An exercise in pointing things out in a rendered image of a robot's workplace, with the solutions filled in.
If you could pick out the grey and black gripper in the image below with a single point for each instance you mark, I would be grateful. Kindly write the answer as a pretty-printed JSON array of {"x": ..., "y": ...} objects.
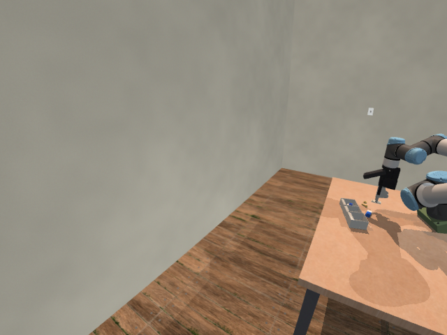
[{"x": 389, "y": 180}]

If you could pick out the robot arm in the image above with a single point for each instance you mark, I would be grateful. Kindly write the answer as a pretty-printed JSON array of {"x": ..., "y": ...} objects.
[{"x": 422, "y": 194}]

